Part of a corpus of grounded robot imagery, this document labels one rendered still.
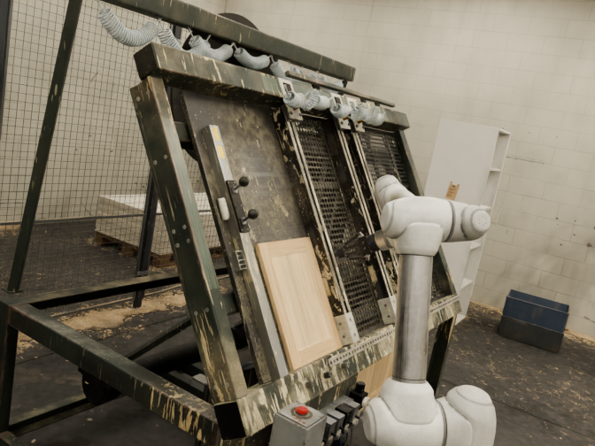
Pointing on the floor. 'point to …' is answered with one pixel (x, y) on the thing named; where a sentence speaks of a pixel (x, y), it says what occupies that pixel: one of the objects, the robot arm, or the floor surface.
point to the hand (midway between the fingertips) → (338, 254)
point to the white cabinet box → (466, 188)
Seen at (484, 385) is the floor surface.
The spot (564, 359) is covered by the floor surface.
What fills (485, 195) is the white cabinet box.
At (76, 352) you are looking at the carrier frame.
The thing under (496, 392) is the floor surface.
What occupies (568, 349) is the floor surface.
